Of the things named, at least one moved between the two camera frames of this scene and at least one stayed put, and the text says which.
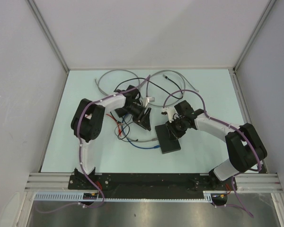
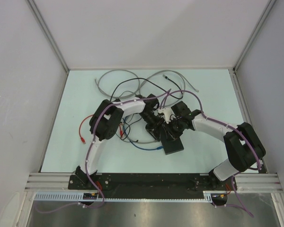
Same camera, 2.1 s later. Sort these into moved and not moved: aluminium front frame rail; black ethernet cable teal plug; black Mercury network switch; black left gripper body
Moved: black left gripper body
Not moved: black Mercury network switch; black ethernet cable teal plug; aluminium front frame rail
